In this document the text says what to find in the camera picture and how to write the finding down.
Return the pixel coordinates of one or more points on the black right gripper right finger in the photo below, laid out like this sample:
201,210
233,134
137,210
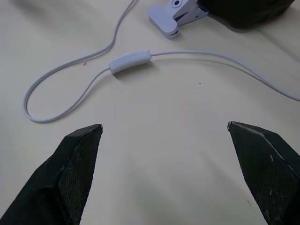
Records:
269,173

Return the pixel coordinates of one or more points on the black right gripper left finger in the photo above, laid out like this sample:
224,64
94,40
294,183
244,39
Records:
58,178

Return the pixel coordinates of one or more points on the white clamp clip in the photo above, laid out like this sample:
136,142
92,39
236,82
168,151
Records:
173,17

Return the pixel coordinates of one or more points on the black block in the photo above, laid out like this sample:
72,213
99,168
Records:
248,11

